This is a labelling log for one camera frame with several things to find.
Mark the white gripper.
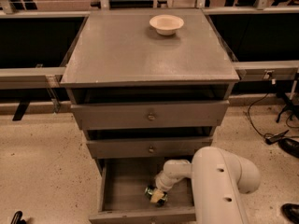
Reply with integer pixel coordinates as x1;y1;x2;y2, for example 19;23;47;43
150;171;174;203

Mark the green soda can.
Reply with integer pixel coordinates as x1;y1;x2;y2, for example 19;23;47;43
145;186;168;206

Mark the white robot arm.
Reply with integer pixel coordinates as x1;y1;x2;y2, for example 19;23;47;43
149;147;261;224

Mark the bottom grey drawer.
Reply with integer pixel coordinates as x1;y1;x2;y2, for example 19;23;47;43
89;157;196;224

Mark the grey drawer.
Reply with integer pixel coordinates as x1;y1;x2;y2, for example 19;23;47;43
89;157;196;224
71;101;229;130
87;137;213;159

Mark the middle grey drawer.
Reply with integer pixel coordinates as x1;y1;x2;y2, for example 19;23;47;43
87;137;213;159

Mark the top grey drawer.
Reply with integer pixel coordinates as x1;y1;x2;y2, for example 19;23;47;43
71;101;229;130

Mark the grey drawer cabinet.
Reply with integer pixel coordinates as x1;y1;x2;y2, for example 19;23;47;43
60;8;240;224

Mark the black power adapter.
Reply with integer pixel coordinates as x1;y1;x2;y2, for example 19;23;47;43
265;131;288;145

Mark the black shoe lower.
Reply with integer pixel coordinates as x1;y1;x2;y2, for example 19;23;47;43
281;203;299;224

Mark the black shoe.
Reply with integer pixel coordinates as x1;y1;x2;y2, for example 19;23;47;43
278;138;299;158
281;203;299;224

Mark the black shoe upper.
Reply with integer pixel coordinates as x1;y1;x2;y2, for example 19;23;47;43
278;138;299;158

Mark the black object bottom left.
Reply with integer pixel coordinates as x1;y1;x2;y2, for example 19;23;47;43
10;211;27;224

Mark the black tripod stand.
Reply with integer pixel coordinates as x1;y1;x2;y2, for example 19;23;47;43
276;79;299;123

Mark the white bowl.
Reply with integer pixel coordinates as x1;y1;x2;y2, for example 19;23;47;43
149;15;184;35

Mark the grey railing left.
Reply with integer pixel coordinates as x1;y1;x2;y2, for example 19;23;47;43
0;67;65;90

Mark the black power cable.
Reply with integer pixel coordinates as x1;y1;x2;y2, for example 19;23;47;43
246;91;299;139

